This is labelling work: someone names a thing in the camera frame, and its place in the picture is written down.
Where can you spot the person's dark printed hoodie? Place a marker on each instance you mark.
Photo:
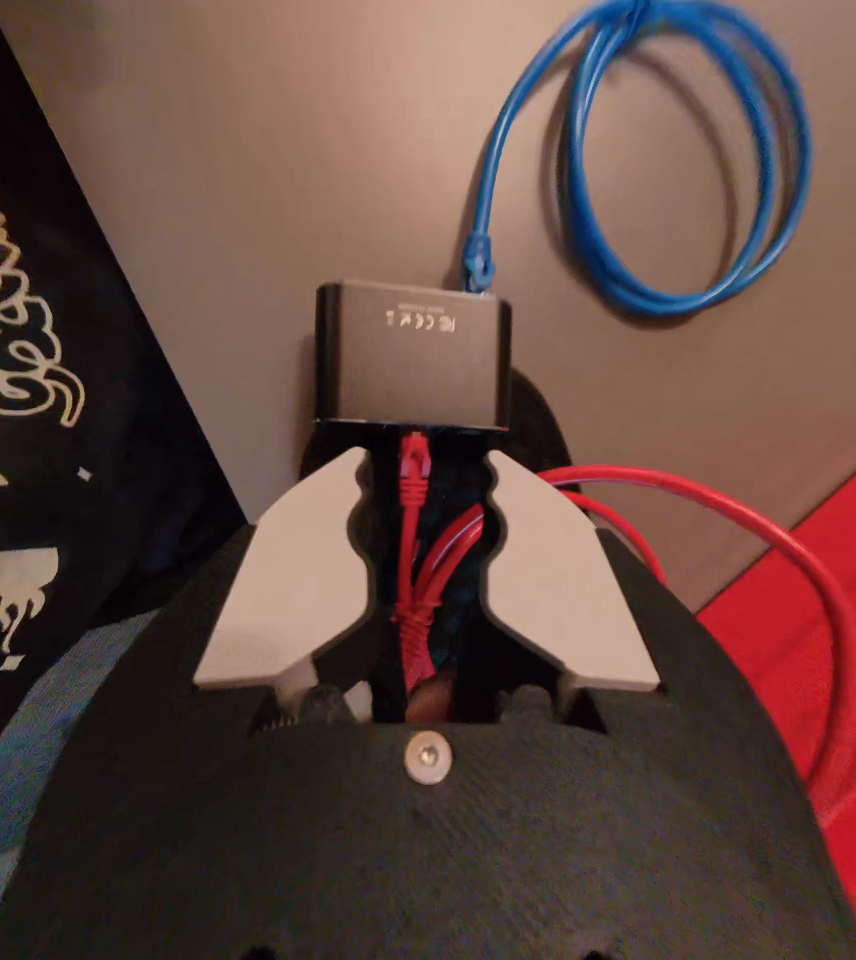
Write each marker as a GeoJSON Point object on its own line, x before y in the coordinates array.
{"type": "Point", "coordinates": [38, 337]}

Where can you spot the person's right hand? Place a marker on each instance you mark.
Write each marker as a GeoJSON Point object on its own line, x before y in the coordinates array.
{"type": "Point", "coordinates": [432, 701]}

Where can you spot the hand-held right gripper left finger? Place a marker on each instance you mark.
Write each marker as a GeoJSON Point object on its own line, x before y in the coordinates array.
{"type": "Point", "coordinates": [293, 585]}

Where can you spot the red twist tie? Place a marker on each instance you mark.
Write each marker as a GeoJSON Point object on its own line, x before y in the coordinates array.
{"type": "Point", "coordinates": [414, 621]}

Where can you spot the red plastic bin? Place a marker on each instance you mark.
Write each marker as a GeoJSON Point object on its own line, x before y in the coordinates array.
{"type": "Point", "coordinates": [848, 600]}

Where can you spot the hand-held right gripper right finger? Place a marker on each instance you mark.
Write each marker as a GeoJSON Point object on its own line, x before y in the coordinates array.
{"type": "Point", "coordinates": [563, 600]}

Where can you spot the person's blue jeans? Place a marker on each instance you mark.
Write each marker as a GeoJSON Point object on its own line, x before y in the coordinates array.
{"type": "Point", "coordinates": [15, 787]}

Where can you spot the black ethernet hub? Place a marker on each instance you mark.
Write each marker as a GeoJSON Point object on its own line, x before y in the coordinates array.
{"type": "Point", "coordinates": [413, 367]}

